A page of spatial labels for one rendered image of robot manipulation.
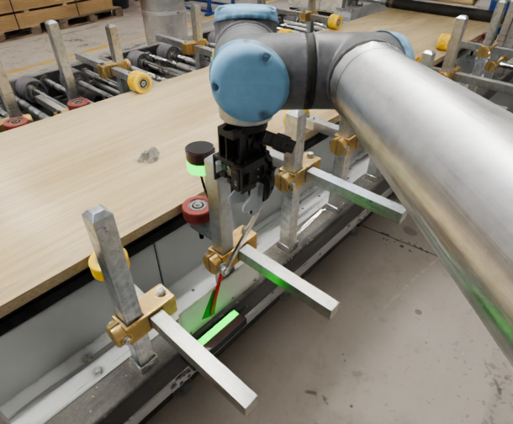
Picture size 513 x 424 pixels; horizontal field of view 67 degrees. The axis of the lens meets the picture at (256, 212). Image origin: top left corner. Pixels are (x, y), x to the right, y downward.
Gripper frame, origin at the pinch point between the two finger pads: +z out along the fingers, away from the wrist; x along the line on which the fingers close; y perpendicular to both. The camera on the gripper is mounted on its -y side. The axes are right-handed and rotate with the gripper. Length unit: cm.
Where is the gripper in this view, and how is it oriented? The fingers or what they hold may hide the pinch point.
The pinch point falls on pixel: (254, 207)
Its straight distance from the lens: 78.1
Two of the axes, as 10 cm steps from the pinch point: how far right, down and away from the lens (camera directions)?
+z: -0.1, 7.9, 6.2
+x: 7.4, 4.2, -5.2
